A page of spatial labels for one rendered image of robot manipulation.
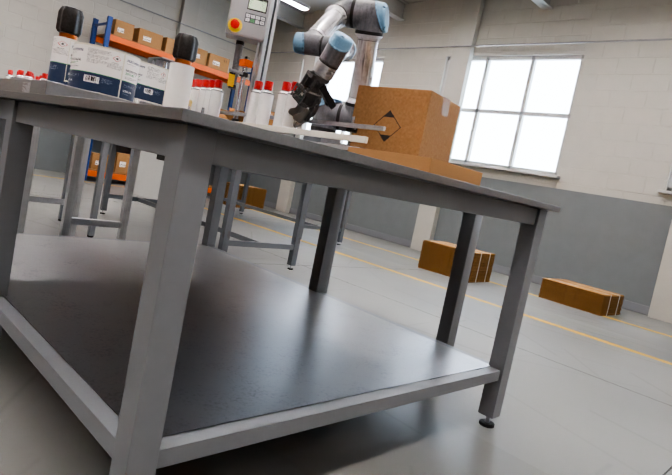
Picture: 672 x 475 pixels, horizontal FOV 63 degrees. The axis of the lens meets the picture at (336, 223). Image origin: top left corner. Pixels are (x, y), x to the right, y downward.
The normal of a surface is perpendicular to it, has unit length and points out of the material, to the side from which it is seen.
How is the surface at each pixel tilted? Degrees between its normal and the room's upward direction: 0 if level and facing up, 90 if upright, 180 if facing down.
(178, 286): 90
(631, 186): 90
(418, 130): 90
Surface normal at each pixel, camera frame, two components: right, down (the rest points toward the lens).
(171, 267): 0.69, 0.19
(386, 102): -0.58, -0.05
